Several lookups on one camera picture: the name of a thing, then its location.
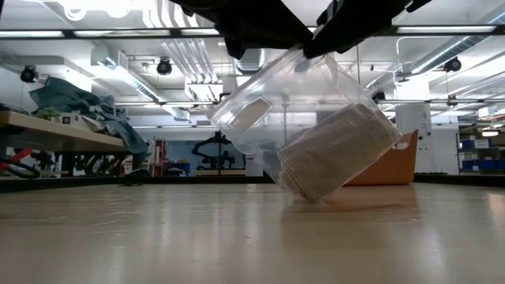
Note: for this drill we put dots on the clear plastic bag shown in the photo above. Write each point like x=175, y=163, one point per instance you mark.
x=284, y=102

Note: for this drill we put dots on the white elastic bandage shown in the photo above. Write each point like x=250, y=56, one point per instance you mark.
x=335, y=152

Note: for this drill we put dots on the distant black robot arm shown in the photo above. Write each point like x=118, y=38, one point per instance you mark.
x=215, y=140

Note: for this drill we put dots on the black ceiling spotlight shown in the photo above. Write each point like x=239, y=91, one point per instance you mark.
x=452, y=64
x=378, y=96
x=28, y=74
x=164, y=66

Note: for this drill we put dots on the black crossbar with light strips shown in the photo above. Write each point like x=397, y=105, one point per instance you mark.
x=118, y=32

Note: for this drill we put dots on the orange plastic basket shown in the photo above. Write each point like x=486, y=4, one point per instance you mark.
x=388, y=165

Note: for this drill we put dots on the shelf with blue bins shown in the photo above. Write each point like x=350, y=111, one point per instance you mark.
x=479, y=163

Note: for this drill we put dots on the teal cloth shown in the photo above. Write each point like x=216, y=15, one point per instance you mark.
x=67, y=96

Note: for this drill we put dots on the white cardboard box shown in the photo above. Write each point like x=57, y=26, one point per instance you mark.
x=71, y=120

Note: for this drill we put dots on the red object under bench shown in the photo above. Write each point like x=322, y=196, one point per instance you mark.
x=19, y=154

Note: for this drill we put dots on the black aluminium table frame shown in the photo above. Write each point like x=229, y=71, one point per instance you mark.
x=79, y=182

